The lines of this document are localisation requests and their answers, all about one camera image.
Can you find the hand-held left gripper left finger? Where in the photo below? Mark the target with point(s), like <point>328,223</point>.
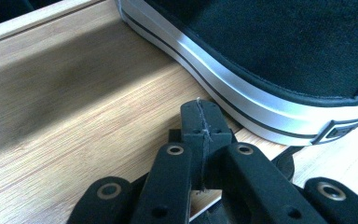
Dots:
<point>192,124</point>

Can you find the bamboo shoe rack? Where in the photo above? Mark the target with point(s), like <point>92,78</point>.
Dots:
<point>74,109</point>

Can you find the black white canvas sneaker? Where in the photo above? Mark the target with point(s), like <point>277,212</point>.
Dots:
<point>276,46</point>

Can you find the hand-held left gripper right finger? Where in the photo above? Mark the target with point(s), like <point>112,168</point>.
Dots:
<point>217,130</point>

